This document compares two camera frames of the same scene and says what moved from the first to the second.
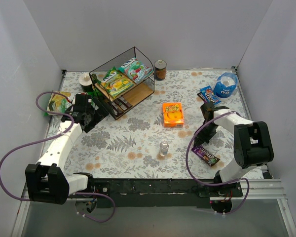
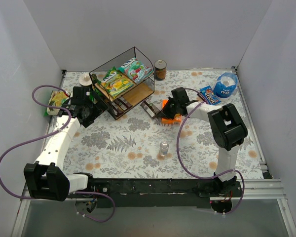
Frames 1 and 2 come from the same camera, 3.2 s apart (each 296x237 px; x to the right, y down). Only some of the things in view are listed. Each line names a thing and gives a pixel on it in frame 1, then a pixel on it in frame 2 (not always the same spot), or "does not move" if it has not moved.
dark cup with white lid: [86, 81] does not move
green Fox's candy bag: [115, 83] does not move
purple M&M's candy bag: [205, 155] -> [151, 109]
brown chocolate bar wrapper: [124, 104] does not move
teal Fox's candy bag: [137, 70] does not move
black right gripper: [204, 135] -> [167, 108]
